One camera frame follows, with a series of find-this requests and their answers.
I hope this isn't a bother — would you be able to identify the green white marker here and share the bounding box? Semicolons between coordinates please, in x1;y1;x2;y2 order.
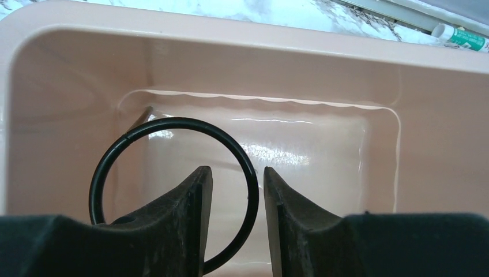
431;24;488;53

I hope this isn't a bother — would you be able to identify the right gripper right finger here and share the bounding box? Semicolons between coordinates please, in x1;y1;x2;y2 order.
264;167;488;276

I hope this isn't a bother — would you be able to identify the pink plastic bin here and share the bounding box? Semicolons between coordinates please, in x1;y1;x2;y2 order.
1;1;488;276

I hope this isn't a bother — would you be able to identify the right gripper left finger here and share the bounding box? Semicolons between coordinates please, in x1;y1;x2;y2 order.
1;166;213;276

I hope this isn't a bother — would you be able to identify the black wire tripod stand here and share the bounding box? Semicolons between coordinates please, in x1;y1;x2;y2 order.
88;106;259;274

